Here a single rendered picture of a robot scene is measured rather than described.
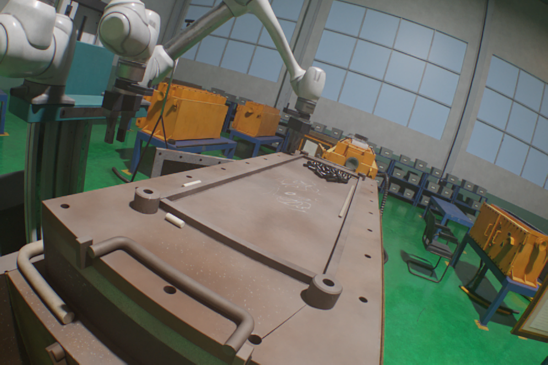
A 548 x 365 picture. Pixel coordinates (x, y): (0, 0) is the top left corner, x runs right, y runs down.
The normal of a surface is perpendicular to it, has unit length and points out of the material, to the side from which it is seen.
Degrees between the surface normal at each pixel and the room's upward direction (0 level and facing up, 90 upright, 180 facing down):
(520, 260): 90
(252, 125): 90
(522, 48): 90
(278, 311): 0
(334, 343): 0
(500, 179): 90
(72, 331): 0
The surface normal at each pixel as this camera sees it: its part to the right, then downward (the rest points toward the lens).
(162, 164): 0.53, 0.33
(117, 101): 0.93, 0.33
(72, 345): 0.31, -0.93
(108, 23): 0.22, 0.41
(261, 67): -0.31, 0.10
